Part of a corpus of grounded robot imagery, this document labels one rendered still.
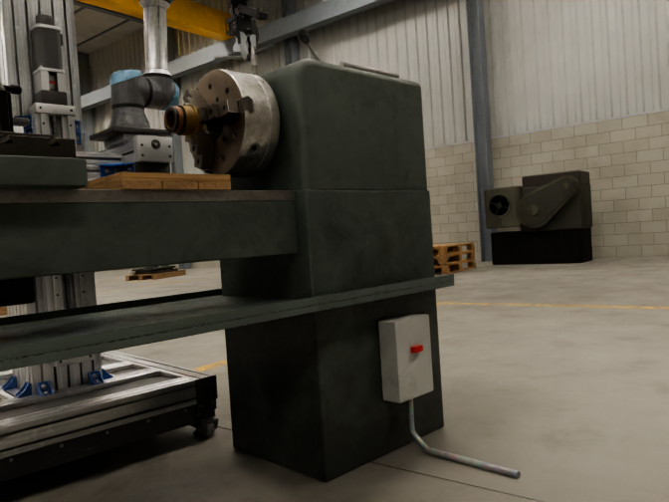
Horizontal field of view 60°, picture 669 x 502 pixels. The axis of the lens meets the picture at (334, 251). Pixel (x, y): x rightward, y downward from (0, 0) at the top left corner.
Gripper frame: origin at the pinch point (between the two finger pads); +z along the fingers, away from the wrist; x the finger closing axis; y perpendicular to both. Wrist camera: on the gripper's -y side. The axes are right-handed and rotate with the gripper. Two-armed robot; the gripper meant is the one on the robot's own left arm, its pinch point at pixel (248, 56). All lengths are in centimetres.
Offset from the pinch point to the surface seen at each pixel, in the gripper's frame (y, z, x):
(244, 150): -24.0, 36.8, 22.2
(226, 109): -24.4, 25.6, 27.5
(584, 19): 260, -290, -947
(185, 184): -30, 47, 45
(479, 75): 447, -230, -894
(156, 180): -30, 46, 53
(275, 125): -27.3, 29.3, 13.0
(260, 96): -26.4, 21.2, 17.0
